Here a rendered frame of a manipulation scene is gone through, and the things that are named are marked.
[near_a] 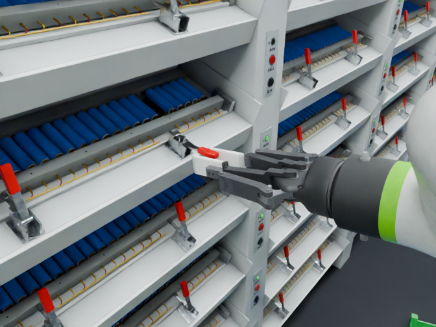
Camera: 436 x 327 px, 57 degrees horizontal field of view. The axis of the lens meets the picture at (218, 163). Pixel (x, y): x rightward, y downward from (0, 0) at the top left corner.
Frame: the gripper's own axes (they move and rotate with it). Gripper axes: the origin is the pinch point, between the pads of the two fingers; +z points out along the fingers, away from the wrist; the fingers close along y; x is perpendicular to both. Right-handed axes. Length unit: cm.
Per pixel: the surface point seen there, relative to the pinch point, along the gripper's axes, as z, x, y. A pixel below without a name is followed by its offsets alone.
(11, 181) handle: 7.3, 7.5, -26.7
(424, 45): 12, -10, 158
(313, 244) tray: 17, -58, 60
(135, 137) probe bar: 11.2, 5.0, -5.8
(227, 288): 13.4, -39.0, 11.5
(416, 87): 14, -29, 158
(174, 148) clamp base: 8.4, 1.5, -1.0
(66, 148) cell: 14.3, 6.5, -15.8
